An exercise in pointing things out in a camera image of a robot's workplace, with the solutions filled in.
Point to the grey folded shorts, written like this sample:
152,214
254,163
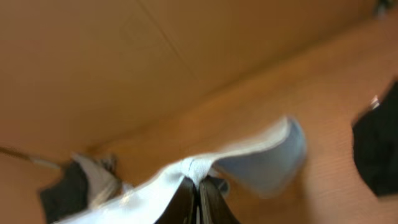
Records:
103,184

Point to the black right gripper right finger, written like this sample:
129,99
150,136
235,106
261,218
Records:
212,207

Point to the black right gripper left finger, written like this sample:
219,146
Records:
182,208

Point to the black t-shirt pile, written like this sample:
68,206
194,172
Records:
375,144

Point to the light blue t-shirt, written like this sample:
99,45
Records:
264,164

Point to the dark teal folded garment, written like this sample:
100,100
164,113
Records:
67,196

